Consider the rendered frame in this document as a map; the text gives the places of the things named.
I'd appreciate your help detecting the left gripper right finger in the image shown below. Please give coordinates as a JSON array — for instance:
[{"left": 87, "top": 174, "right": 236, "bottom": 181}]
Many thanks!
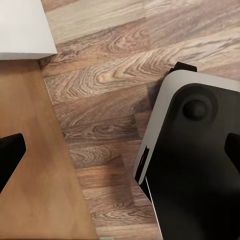
[{"left": 224, "top": 133, "right": 240, "bottom": 173}]

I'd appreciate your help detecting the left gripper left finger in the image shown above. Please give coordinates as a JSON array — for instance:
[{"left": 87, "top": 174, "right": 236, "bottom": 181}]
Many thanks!
[{"left": 0, "top": 133, "right": 26, "bottom": 194}]

